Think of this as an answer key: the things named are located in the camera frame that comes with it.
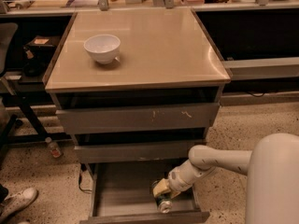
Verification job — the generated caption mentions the open bottom grey drawer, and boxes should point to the open bottom grey drawer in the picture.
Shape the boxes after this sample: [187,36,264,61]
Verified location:
[79,160,209,224]

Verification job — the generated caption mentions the middle grey drawer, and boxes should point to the middle grey drawer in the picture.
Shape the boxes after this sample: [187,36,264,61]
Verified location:
[75,139,206,163]

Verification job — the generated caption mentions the small plastic bottle on floor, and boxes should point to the small plastic bottle on floor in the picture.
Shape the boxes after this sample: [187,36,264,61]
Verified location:
[45,137,63,159]

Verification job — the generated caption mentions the white sneaker lower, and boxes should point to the white sneaker lower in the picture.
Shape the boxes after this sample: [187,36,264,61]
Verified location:
[0,188,38,224]

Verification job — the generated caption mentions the white ceramic bowl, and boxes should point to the white ceramic bowl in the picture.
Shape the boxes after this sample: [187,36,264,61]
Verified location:
[83,35,121,64]

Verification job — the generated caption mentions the green soda can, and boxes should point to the green soda can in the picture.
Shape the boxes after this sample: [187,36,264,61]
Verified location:
[152,181,173,214]

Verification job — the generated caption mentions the grey drawer cabinet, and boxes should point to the grey drawer cabinet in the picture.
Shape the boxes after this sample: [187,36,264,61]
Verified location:
[42,7,233,224]

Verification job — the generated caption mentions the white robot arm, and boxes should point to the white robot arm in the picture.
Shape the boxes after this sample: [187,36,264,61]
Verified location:
[152,133,299,224]

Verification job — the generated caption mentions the black box with label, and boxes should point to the black box with label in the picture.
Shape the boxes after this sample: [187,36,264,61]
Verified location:
[26,35,60,51]

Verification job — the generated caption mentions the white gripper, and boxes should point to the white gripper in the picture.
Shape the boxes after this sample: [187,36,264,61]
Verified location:
[152,167,199,199]

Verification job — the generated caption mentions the top grey drawer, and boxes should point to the top grey drawer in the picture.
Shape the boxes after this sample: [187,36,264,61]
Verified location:
[56,103,220,134]

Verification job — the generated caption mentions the black cable on floor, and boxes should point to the black cable on floor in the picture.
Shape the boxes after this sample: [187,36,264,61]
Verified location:
[78,165,93,194]

